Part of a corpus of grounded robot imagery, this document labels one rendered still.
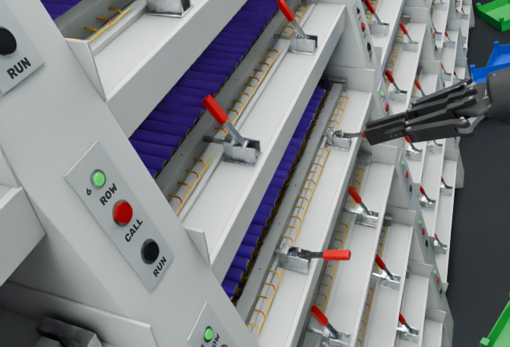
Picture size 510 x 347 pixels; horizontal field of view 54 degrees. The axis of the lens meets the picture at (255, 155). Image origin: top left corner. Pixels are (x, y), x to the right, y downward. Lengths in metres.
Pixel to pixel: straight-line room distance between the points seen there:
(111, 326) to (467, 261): 1.52
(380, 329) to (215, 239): 0.62
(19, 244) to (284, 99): 0.43
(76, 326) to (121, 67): 0.21
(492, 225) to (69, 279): 1.68
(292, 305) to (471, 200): 1.45
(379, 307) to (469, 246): 0.83
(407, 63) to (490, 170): 0.80
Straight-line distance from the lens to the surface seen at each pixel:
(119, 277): 0.40
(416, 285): 1.37
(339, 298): 0.89
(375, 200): 1.05
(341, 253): 0.66
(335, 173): 0.83
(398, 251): 1.19
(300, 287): 0.68
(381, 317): 1.09
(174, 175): 0.55
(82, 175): 0.37
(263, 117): 0.65
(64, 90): 0.37
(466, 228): 1.94
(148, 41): 0.47
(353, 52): 0.99
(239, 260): 0.69
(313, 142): 0.85
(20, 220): 0.35
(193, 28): 0.51
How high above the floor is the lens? 1.38
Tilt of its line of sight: 30 degrees down
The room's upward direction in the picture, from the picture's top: 26 degrees counter-clockwise
